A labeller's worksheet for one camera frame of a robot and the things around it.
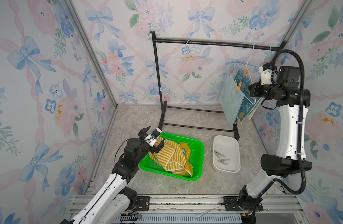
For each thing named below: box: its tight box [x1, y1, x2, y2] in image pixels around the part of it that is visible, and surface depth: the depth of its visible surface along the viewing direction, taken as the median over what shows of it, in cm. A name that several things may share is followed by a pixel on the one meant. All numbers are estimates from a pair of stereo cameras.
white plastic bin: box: [212, 134, 241, 174], surface depth 94 cm
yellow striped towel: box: [148, 136, 194, 178], surface depth 85 cm
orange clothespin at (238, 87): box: [234, 79, 242, 92], surface depth 78 cm
